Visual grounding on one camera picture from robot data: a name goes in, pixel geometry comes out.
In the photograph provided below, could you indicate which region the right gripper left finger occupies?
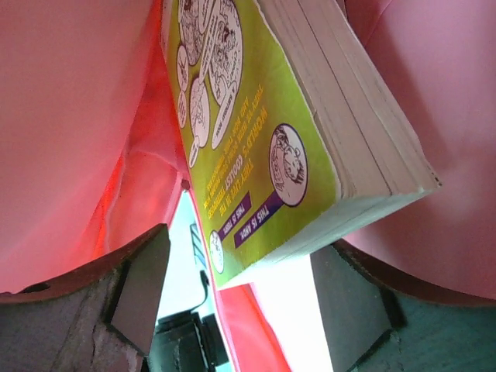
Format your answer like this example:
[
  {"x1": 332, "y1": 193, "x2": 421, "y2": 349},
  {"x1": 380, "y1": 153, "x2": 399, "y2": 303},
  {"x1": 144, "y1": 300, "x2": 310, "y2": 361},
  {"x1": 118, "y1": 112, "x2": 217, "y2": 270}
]
[{"x1": 1, "y1": 224, "x2": 171, "y2": 371}]

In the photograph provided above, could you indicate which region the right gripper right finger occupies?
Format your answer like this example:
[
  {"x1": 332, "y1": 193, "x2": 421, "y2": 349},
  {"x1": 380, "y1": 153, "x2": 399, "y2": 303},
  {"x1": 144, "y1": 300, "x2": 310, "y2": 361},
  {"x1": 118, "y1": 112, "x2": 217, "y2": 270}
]
[{"x1": 310, "y1": 239, "x2": 495, "y2": 371}]

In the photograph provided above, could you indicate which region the pink student backpack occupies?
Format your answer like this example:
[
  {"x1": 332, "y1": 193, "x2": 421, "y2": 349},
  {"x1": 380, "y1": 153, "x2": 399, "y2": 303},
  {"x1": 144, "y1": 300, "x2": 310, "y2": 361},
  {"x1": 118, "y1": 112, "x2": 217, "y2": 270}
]
[{"x1": 1, "y1": 1, "x2": 495, "y2": 371}]

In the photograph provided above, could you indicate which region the green cartoon book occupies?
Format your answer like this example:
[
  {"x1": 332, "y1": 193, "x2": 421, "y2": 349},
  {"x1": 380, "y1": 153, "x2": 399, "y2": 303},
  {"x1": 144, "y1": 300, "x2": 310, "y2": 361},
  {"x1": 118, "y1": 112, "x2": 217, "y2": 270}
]
[{"x1": 162, "y1": 1, "x2": 440, "y2": 289}]

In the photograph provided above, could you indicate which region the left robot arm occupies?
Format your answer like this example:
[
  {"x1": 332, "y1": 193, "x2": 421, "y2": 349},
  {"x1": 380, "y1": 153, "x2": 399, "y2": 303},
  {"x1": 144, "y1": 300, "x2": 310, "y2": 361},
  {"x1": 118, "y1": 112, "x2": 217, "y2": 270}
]
[{"x1": 142, "y1": 270, "x2": 233, "y2": 371}]

